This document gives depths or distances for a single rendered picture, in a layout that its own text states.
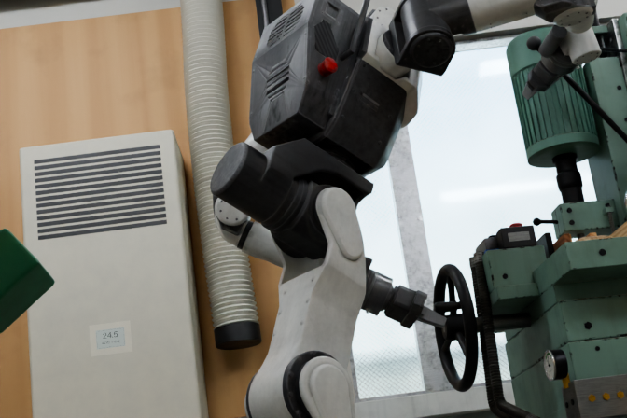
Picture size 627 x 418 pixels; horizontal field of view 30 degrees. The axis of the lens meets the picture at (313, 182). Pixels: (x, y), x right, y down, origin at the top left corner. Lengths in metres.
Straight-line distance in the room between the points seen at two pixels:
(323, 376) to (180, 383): 1.71
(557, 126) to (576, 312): 0.51
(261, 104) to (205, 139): 1.70
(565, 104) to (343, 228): 0.86
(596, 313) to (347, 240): 0.64
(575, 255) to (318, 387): 0.70
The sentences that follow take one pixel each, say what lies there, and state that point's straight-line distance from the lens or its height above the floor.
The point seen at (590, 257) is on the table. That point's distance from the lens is 2.47.
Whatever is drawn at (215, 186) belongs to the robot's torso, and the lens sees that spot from 2.17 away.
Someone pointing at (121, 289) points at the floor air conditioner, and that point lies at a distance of 3.80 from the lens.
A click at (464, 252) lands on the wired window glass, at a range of 4.19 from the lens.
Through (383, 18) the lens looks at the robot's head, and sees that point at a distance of 2.51.
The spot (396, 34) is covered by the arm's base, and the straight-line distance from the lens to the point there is 2.33.
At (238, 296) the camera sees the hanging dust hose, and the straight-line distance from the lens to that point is 3.86.
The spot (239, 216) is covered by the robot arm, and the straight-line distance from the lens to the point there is 2.49.
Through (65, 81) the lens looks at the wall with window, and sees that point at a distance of 4.40.
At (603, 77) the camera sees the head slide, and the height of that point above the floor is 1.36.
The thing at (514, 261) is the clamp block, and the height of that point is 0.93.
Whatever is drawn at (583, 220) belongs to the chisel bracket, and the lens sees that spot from 2.81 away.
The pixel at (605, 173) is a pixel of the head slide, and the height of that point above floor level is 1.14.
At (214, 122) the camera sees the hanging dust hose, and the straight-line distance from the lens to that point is 4.07.
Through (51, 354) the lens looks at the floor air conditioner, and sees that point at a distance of 3.80.
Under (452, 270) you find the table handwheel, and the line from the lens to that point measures 2.62.
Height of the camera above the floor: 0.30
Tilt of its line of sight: 19 degrees up
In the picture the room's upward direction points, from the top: 8 degrees counter-clockwise
